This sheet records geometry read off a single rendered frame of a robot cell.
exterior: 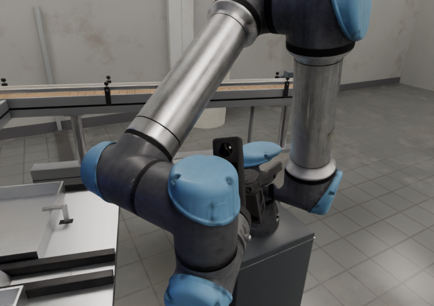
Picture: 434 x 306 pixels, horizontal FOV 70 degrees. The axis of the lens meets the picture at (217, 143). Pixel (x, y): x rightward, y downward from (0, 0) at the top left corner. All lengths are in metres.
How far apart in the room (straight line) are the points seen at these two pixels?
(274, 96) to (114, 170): 1.44
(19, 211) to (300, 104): 0.70
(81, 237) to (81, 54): 3.07
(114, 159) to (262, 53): 4.27
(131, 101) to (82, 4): 2.19
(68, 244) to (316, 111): 0.57
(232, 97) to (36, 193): 1.08
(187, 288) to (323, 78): 0.40
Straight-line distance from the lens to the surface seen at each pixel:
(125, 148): 0.41
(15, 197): 0.96
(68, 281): 0.65
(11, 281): 0.72
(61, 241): 0.77
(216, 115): 3.65
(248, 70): 4.52
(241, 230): 0.45
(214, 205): 0.31
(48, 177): 1.85
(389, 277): 2.09
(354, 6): 0.52
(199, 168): 0.33
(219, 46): 0.49
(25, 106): 1.69
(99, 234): 0.76
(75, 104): 1.64
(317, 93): 0.60
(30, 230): 0.83
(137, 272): 1.89
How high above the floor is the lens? 1.35
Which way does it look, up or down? 24 degrees down
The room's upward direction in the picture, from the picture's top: 2 degrees clockwise
